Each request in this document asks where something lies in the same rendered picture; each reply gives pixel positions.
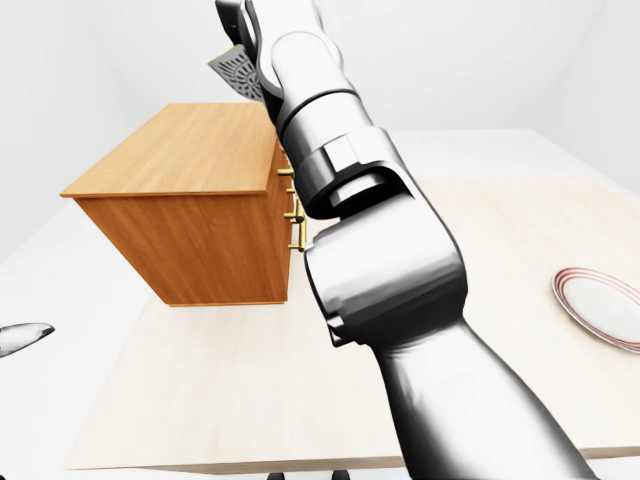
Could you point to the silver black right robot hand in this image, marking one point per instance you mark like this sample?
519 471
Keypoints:
300 60

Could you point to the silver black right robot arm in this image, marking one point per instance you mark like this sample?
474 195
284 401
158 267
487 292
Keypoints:
400 280

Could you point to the wooden cabinet drawer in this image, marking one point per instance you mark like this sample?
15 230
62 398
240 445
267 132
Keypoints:
286 272
283 156

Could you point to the wooden cabinet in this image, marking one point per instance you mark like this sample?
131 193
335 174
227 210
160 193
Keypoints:
180 200

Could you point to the white plate with red rings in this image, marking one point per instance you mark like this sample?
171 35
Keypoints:
597 307

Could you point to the small dark shape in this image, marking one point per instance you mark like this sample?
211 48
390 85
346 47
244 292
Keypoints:
342 475
276 476

